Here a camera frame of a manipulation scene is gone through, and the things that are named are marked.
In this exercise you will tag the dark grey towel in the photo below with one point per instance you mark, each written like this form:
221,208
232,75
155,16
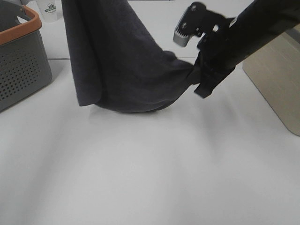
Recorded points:
116,63

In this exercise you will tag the white paper cup green logo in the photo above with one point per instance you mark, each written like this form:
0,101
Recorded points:
49,11

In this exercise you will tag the grey basket orange rim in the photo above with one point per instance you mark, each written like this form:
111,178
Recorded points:
24,67

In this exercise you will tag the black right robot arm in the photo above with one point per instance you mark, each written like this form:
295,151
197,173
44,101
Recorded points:
257,25

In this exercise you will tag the beige storage bin grey rim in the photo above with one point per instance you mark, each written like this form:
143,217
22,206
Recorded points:
275,71

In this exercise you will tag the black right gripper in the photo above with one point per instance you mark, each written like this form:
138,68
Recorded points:
219,54

